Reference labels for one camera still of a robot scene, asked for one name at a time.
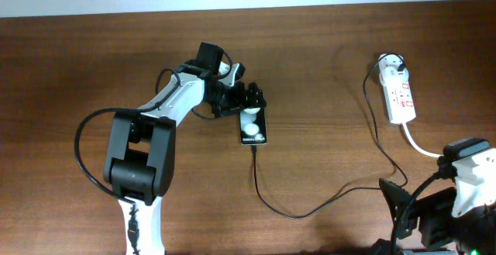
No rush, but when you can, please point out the white USB charger adapter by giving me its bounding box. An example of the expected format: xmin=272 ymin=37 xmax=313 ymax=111
xmin=379 ymin=63 xmax=409 ymax=86

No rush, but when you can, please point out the black smartphone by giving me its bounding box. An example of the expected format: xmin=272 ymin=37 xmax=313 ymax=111
xmin=239 ymin=108 xmax=267 ymax=146

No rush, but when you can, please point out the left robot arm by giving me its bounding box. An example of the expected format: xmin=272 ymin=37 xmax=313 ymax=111
xmin=103 ymin=42 xmax=267 ymax=254

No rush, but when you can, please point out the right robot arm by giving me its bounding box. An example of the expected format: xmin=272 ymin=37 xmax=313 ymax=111
xmin=368 ymin=137 xmax=495 ymax=254

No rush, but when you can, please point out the white power strip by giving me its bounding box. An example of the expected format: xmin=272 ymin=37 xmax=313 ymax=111
xmin=378 ymin=53 xmax=416 ymax=125

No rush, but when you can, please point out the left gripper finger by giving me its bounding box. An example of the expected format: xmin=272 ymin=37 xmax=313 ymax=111
xmin=212 ymin=106 xmax=243 ymax=118
xmin=242 ymin=82 xmax=267 ymax=109

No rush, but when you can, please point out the black charger cable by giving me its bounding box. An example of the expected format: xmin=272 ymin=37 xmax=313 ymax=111
xmin=250 ymin=53 xmax=409 ymax=220

